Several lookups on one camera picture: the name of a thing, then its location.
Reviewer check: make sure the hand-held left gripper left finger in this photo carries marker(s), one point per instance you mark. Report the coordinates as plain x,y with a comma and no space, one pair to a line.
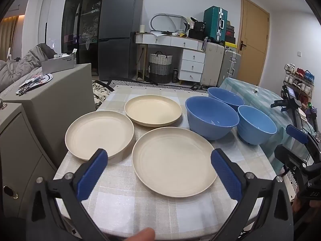
92,173

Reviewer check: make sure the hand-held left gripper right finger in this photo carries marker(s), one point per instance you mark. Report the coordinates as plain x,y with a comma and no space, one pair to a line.
225,178

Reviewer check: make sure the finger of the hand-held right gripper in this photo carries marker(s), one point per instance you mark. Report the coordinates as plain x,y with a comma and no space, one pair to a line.
288,155
297,133

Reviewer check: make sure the cream plate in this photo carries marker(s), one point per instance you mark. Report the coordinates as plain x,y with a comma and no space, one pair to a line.
153,109
97,133
173,160

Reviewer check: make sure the light blue ribbed bowl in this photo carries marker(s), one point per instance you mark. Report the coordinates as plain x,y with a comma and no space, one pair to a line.
255,125

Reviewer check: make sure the large dark blue bowl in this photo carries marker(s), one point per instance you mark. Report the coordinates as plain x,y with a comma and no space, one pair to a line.
210,115

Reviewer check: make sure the small dark blue bowl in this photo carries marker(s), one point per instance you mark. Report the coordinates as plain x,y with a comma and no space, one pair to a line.
225,98

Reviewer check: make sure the person's right hand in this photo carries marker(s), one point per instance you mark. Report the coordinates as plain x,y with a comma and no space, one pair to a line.
297,204

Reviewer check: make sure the person's left hand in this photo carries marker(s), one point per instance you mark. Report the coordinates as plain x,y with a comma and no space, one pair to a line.
143,236

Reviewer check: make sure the teal checked tablecloth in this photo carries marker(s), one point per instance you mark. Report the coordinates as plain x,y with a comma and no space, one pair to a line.
263,98

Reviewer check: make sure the shoe rack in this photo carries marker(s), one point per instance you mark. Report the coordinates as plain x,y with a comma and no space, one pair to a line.
298,80

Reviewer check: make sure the low grey cabinet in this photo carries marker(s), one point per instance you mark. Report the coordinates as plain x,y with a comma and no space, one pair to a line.
20,155

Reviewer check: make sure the silver suitcase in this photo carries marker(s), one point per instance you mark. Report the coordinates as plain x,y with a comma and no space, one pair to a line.
229,65

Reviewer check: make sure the black and white rug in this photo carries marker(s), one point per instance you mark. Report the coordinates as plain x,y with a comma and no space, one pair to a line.
150,86

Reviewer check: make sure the round tray with clutter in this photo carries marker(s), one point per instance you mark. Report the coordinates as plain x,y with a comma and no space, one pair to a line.
37,80

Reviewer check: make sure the beige suitcase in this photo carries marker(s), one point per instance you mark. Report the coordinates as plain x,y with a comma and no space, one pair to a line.
213,62

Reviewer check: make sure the yellow box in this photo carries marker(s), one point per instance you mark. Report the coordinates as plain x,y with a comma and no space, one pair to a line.
230,45

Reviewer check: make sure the wooden door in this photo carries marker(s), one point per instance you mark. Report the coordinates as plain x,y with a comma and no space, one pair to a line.
253,30

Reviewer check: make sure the grey cardboard box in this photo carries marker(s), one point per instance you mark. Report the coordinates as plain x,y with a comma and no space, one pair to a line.
60,64

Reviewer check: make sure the black bottle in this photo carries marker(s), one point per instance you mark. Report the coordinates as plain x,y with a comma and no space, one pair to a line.
175,75

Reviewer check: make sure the stack of black cases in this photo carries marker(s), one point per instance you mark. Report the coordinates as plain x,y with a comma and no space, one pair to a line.
230,32

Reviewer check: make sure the white desk with drawers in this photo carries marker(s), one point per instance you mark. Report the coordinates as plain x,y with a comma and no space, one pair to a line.
193,57

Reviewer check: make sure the woven laundry basket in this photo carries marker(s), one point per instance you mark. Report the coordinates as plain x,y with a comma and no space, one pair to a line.
160,65

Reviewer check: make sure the grey padded coat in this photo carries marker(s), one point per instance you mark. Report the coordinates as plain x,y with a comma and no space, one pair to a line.
25,60

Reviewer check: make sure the teal suitcase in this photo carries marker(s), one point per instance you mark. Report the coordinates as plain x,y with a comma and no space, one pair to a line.
212,22

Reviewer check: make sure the black bag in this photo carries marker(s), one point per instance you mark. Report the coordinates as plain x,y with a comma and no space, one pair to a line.
196,30

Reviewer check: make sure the dark grey fridge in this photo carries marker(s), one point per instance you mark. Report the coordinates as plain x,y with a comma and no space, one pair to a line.
117,30

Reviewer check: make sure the white paper roll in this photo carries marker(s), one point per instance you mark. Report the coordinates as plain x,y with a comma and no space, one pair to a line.
142,29

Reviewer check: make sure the black glass cabinet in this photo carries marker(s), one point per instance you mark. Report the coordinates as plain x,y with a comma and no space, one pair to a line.
85,17

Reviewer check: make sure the beige curtain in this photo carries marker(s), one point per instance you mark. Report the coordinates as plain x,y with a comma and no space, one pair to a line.
8,37

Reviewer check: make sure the oval mirror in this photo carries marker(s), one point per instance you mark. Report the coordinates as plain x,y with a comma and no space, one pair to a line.
163,22

